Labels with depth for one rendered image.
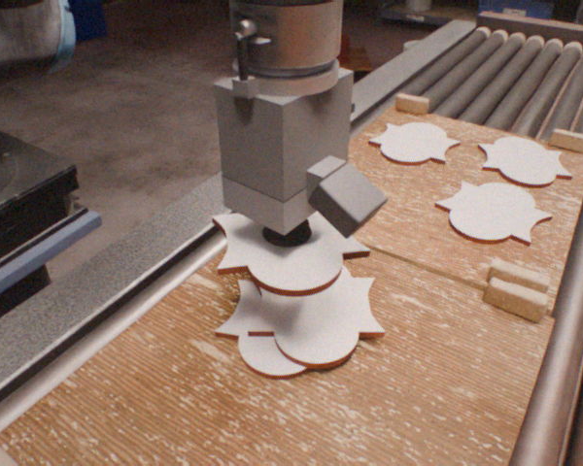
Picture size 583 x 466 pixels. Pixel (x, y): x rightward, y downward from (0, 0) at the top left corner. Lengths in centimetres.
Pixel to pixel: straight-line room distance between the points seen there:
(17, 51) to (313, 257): 48
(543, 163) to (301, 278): 52
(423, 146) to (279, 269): 47
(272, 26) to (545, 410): 39
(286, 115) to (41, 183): 49
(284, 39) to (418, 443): 32
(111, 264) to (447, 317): 39
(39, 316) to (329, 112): 38
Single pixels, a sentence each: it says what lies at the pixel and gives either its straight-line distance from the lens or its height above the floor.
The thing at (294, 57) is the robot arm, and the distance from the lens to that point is 34.
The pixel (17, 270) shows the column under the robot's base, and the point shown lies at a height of 87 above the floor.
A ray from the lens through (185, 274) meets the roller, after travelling 60.
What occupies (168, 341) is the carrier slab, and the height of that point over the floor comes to 94.
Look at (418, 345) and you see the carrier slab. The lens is 50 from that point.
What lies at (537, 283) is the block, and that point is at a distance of 57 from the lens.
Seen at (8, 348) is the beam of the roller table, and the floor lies 92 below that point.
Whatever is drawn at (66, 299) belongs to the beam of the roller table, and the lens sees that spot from 61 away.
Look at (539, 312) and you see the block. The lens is 55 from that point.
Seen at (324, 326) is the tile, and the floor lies 95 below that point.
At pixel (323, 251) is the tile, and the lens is 42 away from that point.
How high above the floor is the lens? 131
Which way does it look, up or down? 36 degrees down
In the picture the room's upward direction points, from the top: straight up
